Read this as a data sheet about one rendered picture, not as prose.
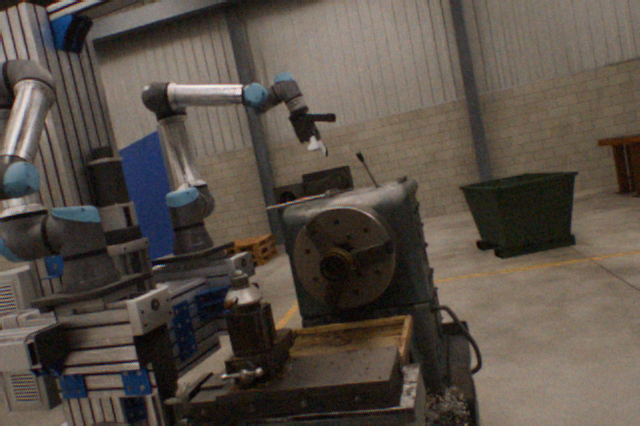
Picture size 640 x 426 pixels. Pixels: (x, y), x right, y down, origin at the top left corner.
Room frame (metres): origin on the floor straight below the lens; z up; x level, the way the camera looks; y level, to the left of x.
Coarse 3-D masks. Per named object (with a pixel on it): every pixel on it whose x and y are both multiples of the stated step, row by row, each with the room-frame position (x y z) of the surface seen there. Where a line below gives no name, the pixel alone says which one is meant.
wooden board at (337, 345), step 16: (368, 320) 1.43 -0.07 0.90; (384, 320) 1.41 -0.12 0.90; (400, 320) 1.39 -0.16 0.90; (304, 336) 1.46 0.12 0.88; (320, 336) 1.43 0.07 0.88; (336, 336) 1.40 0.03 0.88; (384, 336) 1.32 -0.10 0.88; (400, 336) 1.29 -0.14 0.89; (304, 352) 1.32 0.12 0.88; (320, 352) 1.30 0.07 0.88; (400, 352) 1.13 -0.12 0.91
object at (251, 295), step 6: (246, 288) 0.98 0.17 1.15; (252, 288) 0.98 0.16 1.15; (228, 294) 0.98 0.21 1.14; (234, 294) 0.97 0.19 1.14; (240, 294) 0.96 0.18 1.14; (246, 294) 0.96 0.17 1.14; (252, 294) 0.97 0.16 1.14; (258, 294) 0.98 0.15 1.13; (240, 300) 0.96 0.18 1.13; (246, 300) 0.96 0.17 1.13; (252, 300) 0.96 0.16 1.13; (258, 300) 0.97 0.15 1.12; (234, 306) 0.95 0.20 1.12; (240, 306) 0.95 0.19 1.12
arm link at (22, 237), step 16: (0, 64) 1.38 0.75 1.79; (0, 80) 1.36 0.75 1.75; (0, 96) 1.37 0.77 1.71; (0, 112) 1.37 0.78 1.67; (0, 128) 1.38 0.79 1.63; (16, 208) 1.37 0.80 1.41; (32, 208) 1.39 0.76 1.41; (0, 224) 1.40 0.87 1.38; (16, 224) 1.36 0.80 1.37; (32, 224) 1.37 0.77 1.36; (0, 240) 1.36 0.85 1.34; (16, 240) 1.36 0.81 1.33; (32, 240) 1.36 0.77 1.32; (16, 256) 1.37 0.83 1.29; (32, 256) 1.38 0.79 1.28; (48, 256) 1.40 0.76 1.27
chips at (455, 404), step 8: (448, 392) 1.57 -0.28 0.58; (432, 400) 1.55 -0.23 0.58; (440, 400) 1.53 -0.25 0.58; (448, 400) 1.45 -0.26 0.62; (456, 400) 1.45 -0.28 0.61; (464, 400) 1.55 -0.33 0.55; (472, 400) 1.57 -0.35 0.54; (424, 408) 1.46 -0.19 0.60; (432, 408) 1.41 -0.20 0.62; (440, 408) 1.46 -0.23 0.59; (448, 408) 1.52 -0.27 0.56; (456, 408) 1.51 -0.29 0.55; (464, 408) 1.51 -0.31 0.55; (472, 408) 1.52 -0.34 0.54; (432, 416) 1.48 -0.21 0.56; (440, 416) 1.41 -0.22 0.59; (448, 416) 1.39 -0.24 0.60; (456, 416) 1.39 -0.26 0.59; (464, 416) 1.45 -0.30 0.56; (472, 416) 1.47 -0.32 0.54; (424, 424) 1.43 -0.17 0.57; (432, 424) 1.40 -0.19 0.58; (440, 424) 1.39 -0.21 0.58; (448, 424) 1.36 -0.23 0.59; (456, 424) 1.36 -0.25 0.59; (464, 424) 1.37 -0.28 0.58; (472, 424) 1.41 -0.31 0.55
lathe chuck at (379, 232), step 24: (312, 216) 1.54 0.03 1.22; (336, 216) 1.52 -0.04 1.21; (360, 216) 1.50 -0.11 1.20; (336, 240) 1.52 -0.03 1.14; (360, 240) 1.50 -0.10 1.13; (384, 240) 1.49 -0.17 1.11; (312, 264) 1.55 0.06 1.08; (336, 264) 1.58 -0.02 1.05; (384, 264) 1.49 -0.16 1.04; (312, 288) 1.55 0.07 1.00; (360, 288) 1.51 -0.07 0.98; (384, 288) 1.49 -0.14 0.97
